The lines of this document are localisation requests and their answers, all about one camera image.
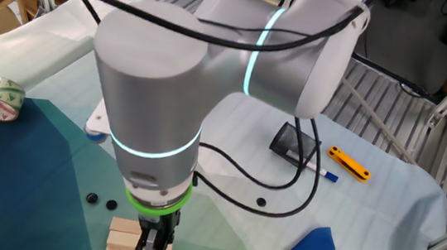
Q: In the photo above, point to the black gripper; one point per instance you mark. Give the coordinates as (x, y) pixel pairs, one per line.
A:
(163, 223)

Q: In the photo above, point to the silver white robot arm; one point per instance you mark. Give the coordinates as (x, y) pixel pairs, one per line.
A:
(148, 92)

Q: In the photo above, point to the small black disc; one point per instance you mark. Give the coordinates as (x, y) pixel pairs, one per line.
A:
(111, 204)
(261, 202)
(92, 198)

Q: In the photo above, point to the black mesh pen cup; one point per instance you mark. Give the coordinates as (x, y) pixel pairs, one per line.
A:
(284, 141)

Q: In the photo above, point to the white marker blue cap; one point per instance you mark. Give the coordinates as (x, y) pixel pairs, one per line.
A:
(322, 172)

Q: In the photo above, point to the blue green white tablecloth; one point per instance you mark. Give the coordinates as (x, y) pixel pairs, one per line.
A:
(363, 223)

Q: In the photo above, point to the orange folding tool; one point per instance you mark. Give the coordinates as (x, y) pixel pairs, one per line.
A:
(348, 163)

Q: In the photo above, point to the green white small box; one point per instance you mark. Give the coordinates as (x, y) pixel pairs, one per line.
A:
(4, 89)

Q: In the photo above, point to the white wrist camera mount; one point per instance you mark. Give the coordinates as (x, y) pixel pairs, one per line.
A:
(96, 124)

